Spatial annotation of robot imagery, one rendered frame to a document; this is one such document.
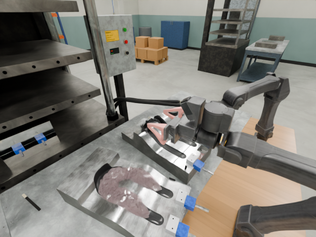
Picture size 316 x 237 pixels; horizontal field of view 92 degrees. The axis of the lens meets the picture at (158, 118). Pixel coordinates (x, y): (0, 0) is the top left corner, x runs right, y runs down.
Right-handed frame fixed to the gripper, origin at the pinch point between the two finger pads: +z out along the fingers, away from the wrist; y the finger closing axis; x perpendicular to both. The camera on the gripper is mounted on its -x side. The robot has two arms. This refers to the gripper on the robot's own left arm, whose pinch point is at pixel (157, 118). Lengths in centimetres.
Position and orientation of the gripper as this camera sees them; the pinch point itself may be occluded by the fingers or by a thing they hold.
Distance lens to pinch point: 51.8
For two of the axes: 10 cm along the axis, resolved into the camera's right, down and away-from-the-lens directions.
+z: -8.4, -3.1, 4.6
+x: 0.1, 8.2, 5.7
